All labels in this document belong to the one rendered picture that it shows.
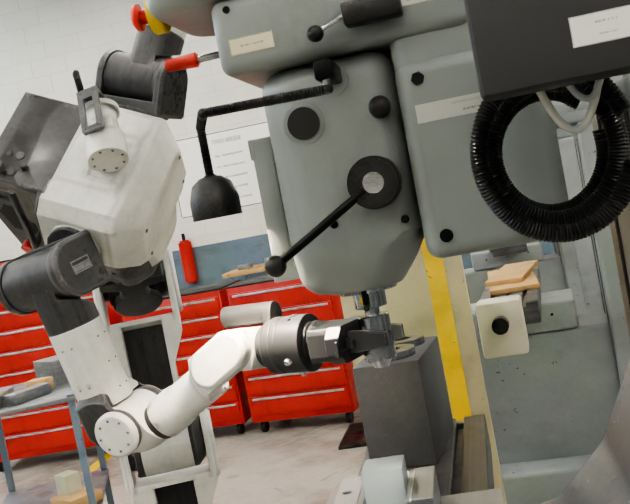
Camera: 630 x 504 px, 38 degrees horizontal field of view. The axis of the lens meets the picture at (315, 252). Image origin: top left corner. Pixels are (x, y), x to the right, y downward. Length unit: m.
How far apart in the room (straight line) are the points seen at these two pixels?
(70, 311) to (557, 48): 0.91
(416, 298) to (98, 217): 1.67
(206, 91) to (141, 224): 9.21
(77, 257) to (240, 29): 0.51
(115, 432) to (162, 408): 0.09
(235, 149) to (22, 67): 2.76
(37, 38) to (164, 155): 9.96
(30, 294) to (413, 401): 0.67
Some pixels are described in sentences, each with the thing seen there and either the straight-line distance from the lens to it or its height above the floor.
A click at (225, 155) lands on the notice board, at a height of 2.17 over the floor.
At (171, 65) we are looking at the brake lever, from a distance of 1.50.
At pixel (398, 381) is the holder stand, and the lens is 1.62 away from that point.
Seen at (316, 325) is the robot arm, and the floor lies 1.26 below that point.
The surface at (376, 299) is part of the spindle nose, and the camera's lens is 1.33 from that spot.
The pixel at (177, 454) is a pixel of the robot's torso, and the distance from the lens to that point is 1.97.
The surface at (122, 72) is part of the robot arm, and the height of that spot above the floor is 1.75.
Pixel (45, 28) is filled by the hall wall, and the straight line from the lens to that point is 11.58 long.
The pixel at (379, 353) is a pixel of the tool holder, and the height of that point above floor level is 1.21.
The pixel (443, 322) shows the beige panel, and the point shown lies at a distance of 3.08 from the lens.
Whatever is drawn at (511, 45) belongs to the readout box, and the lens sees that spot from 0.97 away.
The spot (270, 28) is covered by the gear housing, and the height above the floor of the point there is 1.68.
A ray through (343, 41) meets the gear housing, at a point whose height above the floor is 1.64.
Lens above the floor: 1.44
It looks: 3 degrees down
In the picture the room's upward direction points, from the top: 11 degrees counter-clockwise
